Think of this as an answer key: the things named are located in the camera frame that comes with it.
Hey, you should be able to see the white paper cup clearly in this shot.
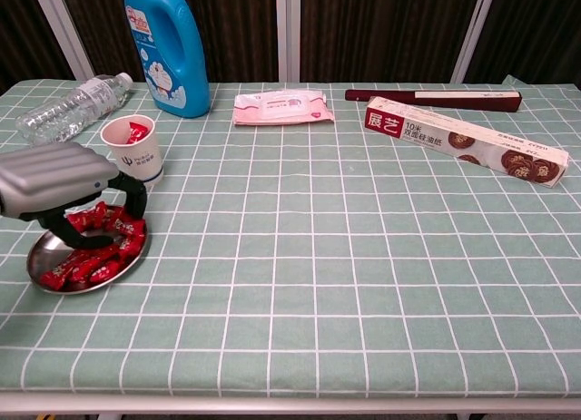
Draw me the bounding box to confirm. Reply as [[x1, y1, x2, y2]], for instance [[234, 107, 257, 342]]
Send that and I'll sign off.
[[100, 113, 165, 188]]

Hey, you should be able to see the clear plastic water bottle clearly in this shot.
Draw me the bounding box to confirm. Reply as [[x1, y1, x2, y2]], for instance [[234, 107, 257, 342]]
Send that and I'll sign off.
[[15, 72, 135, 148]]

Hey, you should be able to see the red candy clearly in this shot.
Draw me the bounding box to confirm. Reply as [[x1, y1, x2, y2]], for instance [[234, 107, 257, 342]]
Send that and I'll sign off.
[[89, 200, 113, 226], [106, 215, 146, 238], [39, 263, 74, 290], [126, 122, 150, 145], [116, 235, 143, 261], [88, 259, 123, 283], [66, 210, 96, 233], [63, 269, 94, 288], [67, 246, 120, 269]]

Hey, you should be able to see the green checked tablecloth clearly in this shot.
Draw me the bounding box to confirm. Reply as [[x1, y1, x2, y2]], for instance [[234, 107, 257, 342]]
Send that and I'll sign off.
[[0, 73, 581, 399]]

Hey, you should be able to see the baking paper roll box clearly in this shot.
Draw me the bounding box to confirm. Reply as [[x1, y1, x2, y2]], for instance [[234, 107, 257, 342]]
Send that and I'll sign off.
[[364, 95, 571, 190]]

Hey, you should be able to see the dark red long box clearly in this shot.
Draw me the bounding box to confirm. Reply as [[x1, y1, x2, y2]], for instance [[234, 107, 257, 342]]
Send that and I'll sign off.
[[344, 88, 523, 113]]

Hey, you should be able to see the pink wet wipes pack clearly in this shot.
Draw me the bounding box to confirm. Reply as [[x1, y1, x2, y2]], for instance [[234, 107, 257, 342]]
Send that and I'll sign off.
[[232, 88, 336, 127]]

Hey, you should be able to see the dark curtain partition panel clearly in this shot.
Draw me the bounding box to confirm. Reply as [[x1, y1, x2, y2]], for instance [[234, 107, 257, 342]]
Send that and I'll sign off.
[[288, 0, 498, 83], [58, 0, 290, 83], [0, 0, 94, 94], [462, 0, 581, 85]]

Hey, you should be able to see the blue detergent bottle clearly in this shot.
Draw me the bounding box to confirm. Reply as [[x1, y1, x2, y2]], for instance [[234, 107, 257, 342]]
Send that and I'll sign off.
[[123, 0, 212, 120]]

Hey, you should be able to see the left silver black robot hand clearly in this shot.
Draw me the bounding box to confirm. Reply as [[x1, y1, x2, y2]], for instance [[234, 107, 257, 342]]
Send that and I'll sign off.
[[0, 142, 149, 249]]

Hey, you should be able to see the round steel plate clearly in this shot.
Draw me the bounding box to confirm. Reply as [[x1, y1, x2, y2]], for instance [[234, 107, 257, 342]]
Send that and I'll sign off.
[[25, 205, 150, 296]]

